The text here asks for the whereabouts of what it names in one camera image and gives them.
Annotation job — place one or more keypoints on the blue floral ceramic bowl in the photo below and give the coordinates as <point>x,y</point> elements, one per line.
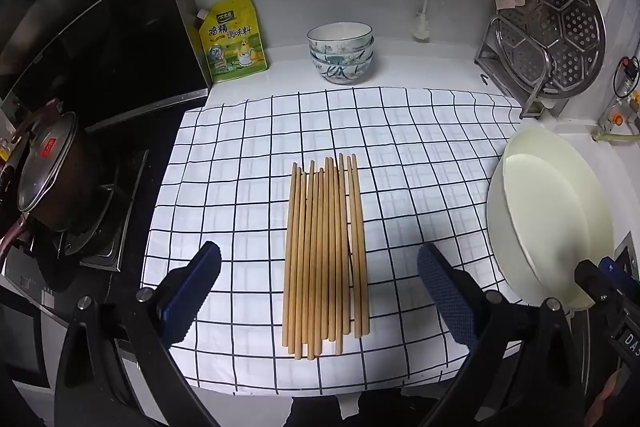
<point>342,72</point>
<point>340,37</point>
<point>342,57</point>

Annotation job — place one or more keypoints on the white black-grid cloth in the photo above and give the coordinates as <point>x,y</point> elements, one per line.
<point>225,207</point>

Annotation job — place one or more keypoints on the black range hood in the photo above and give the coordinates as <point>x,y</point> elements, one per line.
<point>100,37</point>

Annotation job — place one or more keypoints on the black built-in appliance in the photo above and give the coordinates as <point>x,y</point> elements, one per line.
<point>25,342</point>

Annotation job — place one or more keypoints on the perforated steel steamer plate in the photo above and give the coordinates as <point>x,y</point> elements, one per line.
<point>570,22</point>

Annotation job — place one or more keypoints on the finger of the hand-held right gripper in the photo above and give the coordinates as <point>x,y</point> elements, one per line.
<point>617,271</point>
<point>592,282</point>

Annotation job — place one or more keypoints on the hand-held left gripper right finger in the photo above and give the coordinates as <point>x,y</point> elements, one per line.
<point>445,297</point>

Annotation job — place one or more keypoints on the dark cooking pot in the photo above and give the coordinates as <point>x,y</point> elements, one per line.
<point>82,187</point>

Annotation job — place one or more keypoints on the bunch of wooden chopsticks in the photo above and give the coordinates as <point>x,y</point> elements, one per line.
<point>320,257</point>

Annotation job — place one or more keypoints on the person's right hand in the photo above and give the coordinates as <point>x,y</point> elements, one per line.
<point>614,389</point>

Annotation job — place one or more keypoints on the steel dish rack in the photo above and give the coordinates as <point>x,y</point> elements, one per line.
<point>537,77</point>

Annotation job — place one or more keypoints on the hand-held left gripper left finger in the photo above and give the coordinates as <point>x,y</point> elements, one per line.
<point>192,292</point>

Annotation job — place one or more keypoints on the black gas stove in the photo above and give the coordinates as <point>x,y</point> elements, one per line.
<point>115,227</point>

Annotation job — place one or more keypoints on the yellow seasoning pouch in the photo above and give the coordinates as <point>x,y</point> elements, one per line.
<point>235,42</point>

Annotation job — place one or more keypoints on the glass pot lid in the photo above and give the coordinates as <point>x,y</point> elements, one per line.
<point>47,162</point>

